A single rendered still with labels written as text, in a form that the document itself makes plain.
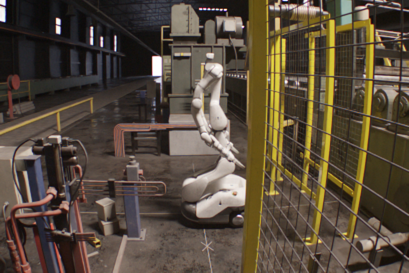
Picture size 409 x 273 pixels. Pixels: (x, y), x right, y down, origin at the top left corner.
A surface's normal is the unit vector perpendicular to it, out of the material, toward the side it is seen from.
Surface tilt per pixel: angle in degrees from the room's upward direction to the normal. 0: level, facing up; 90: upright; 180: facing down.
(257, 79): 90
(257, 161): 90
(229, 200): 90
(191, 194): 90
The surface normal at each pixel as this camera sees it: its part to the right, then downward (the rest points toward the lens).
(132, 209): 0.09, 0.17
